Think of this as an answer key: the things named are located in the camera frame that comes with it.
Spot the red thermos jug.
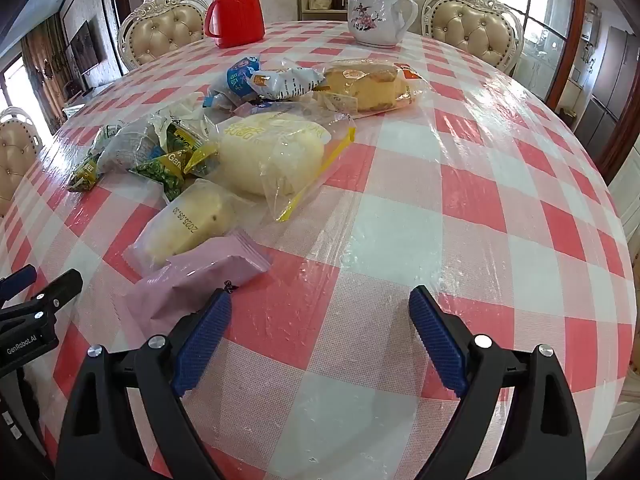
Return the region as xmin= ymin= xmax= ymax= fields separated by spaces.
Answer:
xmin=204 ymin=0 xmax=266 ymax=49

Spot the white floral teapot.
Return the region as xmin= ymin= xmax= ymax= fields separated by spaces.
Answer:
xmin=345 ymin=0 xmax=419 ymax=48

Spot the clear packet of yellow cake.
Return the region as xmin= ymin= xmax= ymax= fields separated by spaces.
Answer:
xmin=122 ymin=178 xmax=251 ymax=281

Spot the white snack bag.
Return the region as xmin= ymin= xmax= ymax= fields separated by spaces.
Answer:
xmin=97 ymin=112 xmax=171 ymax=173

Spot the green yellow snack packet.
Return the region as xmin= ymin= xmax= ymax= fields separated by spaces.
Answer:
xmin=129 ymin=150 xmax=193 ymax=204
xmin=67 ymin=127 xmax=113 ymax=193
xmin=165 ymin=117 xmax=221 ymax=176

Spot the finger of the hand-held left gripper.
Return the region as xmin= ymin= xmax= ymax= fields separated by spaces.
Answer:
xmin=0 ymin=265 xmax=39 ymax=308
xmin=0 ymin=268 xmax=84 ymax=333

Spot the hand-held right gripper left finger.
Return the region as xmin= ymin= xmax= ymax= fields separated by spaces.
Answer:
xmin=55 ymin=287 xmax=233 ymax=480

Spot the white packet orange corner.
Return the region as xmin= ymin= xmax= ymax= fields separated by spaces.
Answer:
xmin=248 ymin=66 xmax=326 ymax=102

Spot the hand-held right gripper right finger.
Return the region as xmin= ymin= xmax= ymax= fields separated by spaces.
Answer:
xmin=407 ymin=285 xmax=588 ymax=480

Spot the pink snack packet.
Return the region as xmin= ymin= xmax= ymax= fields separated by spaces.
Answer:
xmin=123 ymin=230 xmax=272 ymax=346

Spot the white television stand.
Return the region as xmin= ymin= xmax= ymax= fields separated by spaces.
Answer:
xmin=62 ymin=87 xmax=101 ymax=116

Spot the red white checked tablecloth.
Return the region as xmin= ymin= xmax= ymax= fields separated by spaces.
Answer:
xmin=0 ymin=20 xmax=636 ymax=480

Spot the clear bag of sponge cake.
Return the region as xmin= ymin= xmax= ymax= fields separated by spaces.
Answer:
xmin=312 ymin=57 xmax=426 ymax=116

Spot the wall television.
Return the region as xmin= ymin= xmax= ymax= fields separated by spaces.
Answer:
xmin=67 ymin=20 xmax=101 ymax=78

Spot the clear zip bag pale bread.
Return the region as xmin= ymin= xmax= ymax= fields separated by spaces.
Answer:
xmin=210 ymin=110 xmax=358 ymax=223

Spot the glass partition door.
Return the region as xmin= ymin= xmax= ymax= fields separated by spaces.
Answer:
xmin=482 ymin=0 xmax=588 ymax=111

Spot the beige tufted dining chair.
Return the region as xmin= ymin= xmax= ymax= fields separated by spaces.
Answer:
xmin=421 ymin=0 xmax=525 ymax=76
xmin=0 ymin=106 xmax=43 ymax=218
xmin=117 ymin=0 xmax=210 ymax=72

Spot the brown curtain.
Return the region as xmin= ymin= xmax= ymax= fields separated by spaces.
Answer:
xmin=20 ymin=25 xmax=70 ymax=116

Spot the blue snack packet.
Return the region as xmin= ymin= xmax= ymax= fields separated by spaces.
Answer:
xmin=204 ymin=55 xmax=263 ymax=111

